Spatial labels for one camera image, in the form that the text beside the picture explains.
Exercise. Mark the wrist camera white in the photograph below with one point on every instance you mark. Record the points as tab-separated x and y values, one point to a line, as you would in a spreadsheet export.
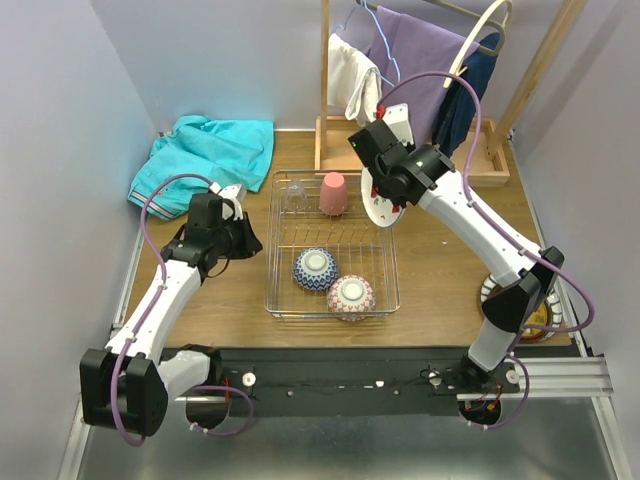
397	118
233	196

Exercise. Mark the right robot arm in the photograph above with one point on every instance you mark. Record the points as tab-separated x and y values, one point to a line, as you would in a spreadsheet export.
525	272

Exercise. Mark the clear drinking glass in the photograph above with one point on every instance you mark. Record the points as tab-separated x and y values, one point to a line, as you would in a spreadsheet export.
295	197

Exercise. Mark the navy garment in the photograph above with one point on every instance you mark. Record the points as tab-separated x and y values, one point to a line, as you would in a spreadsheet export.
453	120

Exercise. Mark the aluminium frame rail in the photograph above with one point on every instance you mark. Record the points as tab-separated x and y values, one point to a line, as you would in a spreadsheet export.
560	425

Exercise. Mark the red patterned bowl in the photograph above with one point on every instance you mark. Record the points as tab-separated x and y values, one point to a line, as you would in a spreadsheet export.
315	269

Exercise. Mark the wire dish rack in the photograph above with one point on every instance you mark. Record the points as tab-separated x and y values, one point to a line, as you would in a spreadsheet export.
359	246

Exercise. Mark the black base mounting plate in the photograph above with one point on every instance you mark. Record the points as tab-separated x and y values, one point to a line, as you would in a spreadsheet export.
355	381

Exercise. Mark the pink plastic cup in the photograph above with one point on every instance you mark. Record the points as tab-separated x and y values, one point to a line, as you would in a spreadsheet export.
333	199

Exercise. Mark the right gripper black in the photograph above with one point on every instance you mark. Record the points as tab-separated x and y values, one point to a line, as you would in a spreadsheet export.
409	149

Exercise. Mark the watermelon pattern plate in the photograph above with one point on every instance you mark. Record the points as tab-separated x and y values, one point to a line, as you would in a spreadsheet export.
381	211

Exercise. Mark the turquoise shirt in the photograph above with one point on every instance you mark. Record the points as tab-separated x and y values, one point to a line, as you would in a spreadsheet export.
201	148

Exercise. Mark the wooden hanger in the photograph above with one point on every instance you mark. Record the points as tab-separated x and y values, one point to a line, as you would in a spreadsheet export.
482	20

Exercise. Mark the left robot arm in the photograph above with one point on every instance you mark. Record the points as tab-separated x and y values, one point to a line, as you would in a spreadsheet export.
126	385

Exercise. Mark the white cloth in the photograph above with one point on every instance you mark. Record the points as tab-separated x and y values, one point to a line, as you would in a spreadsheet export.
353	81

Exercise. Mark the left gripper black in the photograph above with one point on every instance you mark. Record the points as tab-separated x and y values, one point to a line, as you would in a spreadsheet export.
245	236

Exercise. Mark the light blue wire hanger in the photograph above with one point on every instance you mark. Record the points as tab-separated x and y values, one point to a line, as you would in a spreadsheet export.
369	8

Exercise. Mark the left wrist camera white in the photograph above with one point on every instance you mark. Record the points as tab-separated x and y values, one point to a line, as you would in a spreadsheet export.
233	196

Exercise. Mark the blue patterned bowl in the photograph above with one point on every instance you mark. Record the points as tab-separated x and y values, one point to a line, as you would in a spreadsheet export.
351	297

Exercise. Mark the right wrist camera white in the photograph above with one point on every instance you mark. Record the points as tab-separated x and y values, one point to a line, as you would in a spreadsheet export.
397	118

